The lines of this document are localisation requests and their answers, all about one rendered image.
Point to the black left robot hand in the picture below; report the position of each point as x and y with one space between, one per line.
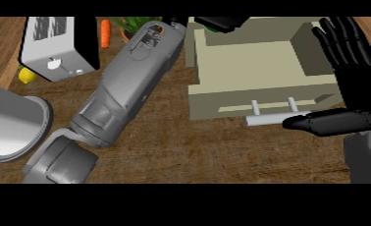
224 23

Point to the beige drawer front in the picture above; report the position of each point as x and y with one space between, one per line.
217 100

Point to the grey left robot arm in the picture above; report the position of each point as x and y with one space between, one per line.
130 79

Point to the orange carrot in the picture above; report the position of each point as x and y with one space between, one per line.
105 33

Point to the yellow lemon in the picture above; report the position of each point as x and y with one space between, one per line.
28 76

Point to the grey metal pot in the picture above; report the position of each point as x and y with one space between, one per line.
20 125

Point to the silver toaster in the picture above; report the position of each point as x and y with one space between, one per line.
53 49

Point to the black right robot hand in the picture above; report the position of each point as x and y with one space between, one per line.
352 82

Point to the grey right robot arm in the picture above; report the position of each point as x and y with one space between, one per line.
360 161

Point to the beige open drawer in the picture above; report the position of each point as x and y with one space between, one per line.
251 59

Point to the green cup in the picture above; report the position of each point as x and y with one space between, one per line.
209 28

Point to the green potted plant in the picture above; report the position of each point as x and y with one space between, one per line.
131 23

